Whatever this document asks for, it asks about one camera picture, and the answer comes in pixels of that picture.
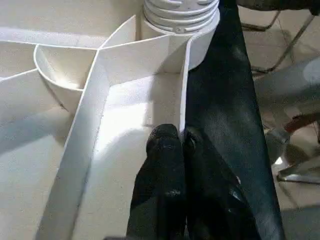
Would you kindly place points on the metal chair frame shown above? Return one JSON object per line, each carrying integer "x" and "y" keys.
{"x": 292, "y": 42}

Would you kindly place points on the grey metal stand base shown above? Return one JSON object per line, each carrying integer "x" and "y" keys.
{"x": 280, "y": 157}

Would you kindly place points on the white plastic table leg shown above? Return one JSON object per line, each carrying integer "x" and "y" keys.
{"x": 180, "y": 15}

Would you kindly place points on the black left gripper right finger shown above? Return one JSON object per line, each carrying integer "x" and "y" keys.
{"x": 215, "y": 200}

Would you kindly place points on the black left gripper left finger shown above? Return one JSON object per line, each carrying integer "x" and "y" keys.
{"x": 157, "y": 190}

